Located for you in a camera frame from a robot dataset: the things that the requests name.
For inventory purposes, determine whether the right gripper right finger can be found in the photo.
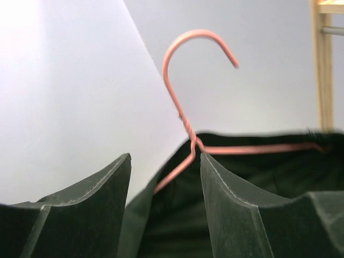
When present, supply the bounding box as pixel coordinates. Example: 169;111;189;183
200;154;343;257

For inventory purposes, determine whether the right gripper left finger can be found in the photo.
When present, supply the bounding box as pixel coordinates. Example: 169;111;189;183
1;154;131;257

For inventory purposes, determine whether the black skirt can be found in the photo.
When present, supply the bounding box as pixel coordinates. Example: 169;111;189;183
117;132;343;257

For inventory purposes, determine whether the pink wire hanger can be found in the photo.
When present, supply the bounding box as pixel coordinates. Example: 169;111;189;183
154;29;330;194

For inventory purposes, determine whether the wooden clothes rack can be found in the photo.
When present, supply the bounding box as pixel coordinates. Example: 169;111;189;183
310;0;343;132

